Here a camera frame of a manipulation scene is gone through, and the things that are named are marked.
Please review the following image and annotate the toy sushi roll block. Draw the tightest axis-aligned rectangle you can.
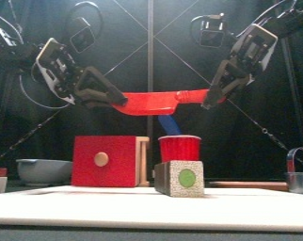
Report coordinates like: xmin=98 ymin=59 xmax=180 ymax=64
xmin=154 ymin=159 xmax=206 ymax=199

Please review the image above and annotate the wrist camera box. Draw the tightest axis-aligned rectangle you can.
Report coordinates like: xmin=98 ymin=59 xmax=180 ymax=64
xmin=196 ymin=12 xmax=228 ymax=50
xmin=68 ymin=16 xmax=98 ymax=55

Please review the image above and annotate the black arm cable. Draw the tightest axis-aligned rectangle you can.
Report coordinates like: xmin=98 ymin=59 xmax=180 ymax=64
xmin=16 ymin=62 xmax=74 ymax=111
xmin=236 ymin=0 xmax=302 ymax=39

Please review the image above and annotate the grey bowl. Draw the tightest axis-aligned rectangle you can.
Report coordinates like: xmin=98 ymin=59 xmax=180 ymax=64
xmin=15 ymin=158 xmax=75 ymax=187

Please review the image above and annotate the flat wooden board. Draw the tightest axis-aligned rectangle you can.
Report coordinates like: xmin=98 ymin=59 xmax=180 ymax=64
xmin=206 ymin=181 xmax=291 ymax=192

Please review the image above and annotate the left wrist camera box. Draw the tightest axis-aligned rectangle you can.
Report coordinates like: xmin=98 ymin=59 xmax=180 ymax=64
xmin=68 ymin=16 xmax=98 ymax=55

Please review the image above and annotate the blue utensil handle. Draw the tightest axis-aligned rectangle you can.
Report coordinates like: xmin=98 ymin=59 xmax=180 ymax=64
xmin=158 ymin=114 xmax=184 ymax=137

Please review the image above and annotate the vertical metal frame pole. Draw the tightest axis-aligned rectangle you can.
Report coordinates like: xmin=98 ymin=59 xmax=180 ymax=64
xmin=146 ymin=0 xmax=156 ymax=186

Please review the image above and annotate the red wooden box with knob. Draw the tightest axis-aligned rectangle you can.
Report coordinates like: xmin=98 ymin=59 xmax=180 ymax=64
xmin=71 ymin=135 xmax=152 ymax=188

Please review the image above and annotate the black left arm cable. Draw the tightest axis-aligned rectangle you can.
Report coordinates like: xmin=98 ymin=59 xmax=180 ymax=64
xmin=16 ymin=62 xmax=74 ymax=111

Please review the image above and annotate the red toy knife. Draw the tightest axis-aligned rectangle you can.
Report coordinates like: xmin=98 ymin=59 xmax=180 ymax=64
xmin=111 ymin=88 xmax=228 ymax=117

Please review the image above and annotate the red plastic cup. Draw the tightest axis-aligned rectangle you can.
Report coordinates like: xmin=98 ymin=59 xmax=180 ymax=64
xmin=158 ymin=134 xmax=204 ymax=164

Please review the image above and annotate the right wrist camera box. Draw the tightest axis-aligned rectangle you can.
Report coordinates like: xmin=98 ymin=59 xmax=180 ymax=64
xmin=196 ymin=12 xmax=228 ymax=50

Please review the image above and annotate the white cutting board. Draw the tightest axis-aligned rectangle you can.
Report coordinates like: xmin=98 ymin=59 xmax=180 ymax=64
xmin=0 ymin=185 xmax=303 ymax=234

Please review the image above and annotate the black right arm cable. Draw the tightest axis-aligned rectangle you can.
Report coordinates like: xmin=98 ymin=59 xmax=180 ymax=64
xmin=236 ymin=0 xmax=302 ymax=39

